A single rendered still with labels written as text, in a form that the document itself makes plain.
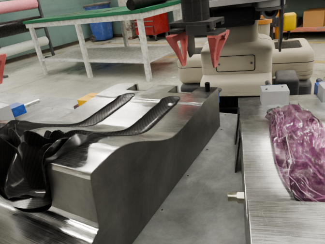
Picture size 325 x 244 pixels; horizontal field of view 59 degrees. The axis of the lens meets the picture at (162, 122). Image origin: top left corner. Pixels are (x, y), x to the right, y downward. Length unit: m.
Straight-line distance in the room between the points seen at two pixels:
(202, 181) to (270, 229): 0.24
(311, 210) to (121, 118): 0.36
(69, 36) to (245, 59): 7.54
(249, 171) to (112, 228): 0.17
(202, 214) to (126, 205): 0.11
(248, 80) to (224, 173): 0.49
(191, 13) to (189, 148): 0.27
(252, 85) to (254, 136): 0.54
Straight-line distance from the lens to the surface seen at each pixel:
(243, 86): 0.93
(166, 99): 0.57
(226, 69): 0.96
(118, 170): 0.33
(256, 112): 0.56
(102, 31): 8.06
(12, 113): 0.90
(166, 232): 0.40
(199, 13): 0.61
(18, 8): 6.47
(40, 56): 5.35
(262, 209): 0.26
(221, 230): 0.40
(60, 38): 8.14
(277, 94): 0.59
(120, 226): 0.36
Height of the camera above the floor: 1.09
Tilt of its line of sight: 25 degrees down
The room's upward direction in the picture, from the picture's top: 8 degrees counter-clockwise
